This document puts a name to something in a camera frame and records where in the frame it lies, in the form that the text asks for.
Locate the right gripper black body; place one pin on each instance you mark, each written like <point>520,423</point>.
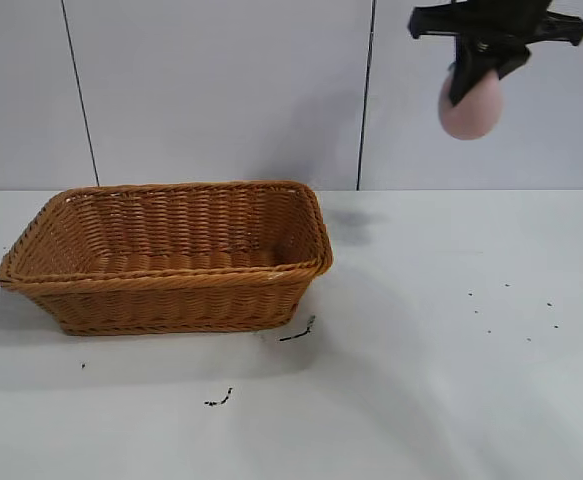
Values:
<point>501,22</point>

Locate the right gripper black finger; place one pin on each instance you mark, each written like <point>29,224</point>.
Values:
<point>511,60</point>
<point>468,70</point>

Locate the pink peach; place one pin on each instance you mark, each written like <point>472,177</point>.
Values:
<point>473,117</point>

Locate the brown woven wicker basket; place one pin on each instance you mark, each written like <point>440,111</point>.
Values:
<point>171,295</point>

